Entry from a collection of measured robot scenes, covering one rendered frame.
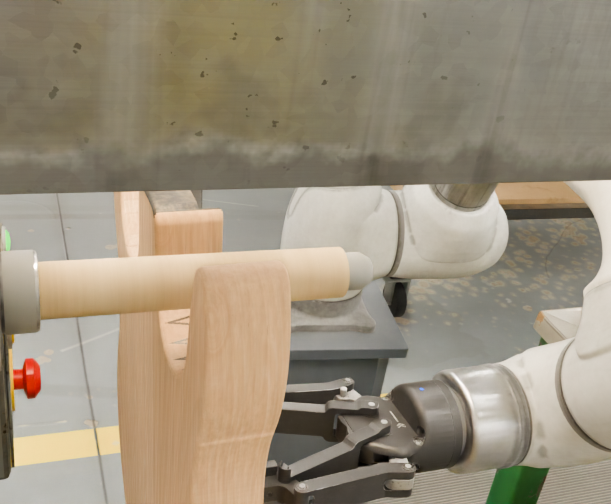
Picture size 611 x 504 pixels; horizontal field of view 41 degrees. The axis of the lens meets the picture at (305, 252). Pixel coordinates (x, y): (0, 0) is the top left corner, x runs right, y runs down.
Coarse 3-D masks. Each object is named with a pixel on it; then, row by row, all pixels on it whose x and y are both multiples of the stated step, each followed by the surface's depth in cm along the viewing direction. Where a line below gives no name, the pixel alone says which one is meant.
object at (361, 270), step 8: (352, 256) 50; (360, 256) 51; (352, 264) 50; (360, 264) 50; (368, 264) 51; (352, 272) 50; (360, 272) 50; (368, 272) 50; (352, 280) 50; (360, 280) 50; (368, 280) 51; (352, 288) 51; (360, 288) 51
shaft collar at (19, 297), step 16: (0, 256) 43; (16, 256) 43; (32, 256) 44; (0, 272) 42; (16, 272) 43; (32, 272) 43; (0, 288) 42; (16, 288) 42; (32, 288) 43; (0, 304) 42; (16, 304) 42; (32, 304) 43; (16, 320) 43; (32, 320) 43
